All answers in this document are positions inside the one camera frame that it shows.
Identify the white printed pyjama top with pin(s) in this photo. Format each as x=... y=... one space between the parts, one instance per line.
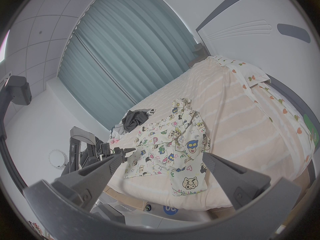
x=162 y=144

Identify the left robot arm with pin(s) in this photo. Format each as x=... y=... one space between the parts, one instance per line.
x=80 y=136

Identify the bed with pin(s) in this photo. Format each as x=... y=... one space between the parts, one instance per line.
x=237 y=121

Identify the grey garment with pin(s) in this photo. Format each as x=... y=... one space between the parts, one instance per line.
x=151 y=111

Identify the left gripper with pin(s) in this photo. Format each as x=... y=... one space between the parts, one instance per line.
x=118 y=151

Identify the black garment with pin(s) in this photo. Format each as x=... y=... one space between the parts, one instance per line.
x=133 y=121

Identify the grey bedside table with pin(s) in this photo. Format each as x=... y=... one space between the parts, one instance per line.
x=198 y=55

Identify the blue-green curtain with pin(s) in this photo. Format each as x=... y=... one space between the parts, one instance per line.
x=95 y=89
x=137 y=39

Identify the pile of clothes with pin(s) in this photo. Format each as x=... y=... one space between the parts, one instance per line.
x=118 y=134

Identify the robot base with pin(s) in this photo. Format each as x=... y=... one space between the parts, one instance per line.
x=155 y=216

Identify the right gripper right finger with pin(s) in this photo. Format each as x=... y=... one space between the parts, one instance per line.
x=248 y=187

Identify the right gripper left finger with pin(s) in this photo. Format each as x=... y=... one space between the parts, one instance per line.
x=72 y=190

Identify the round white mirror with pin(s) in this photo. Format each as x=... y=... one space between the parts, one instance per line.
x=58 y=159

